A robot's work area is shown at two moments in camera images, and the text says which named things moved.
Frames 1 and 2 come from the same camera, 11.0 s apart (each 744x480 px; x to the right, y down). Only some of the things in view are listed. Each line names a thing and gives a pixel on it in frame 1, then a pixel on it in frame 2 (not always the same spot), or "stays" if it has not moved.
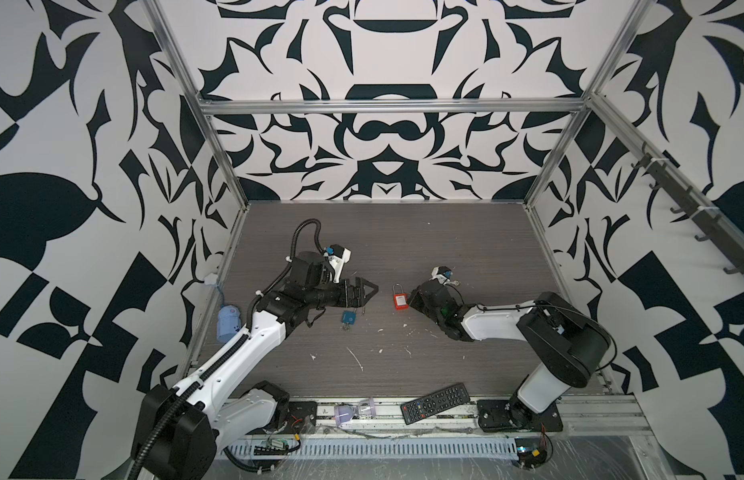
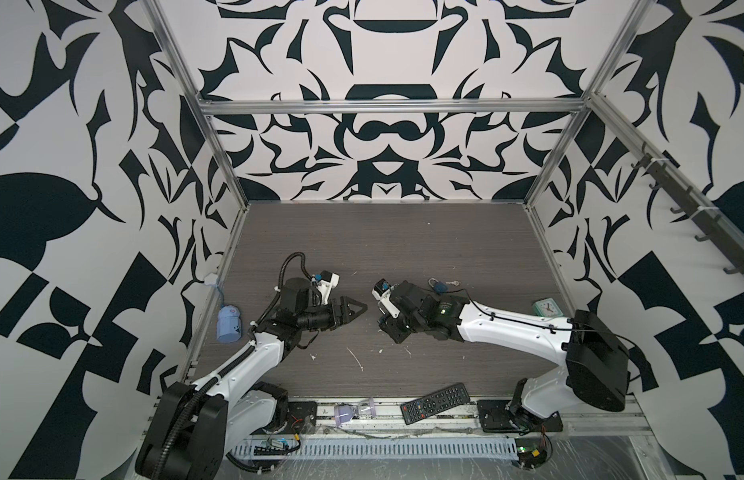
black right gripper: [415, 299] -> [390, 329]
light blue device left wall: [228, 322] stays
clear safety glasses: [344, 413] stays
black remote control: [434, 402] stays
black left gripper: [356, 298] -> [344, 317]
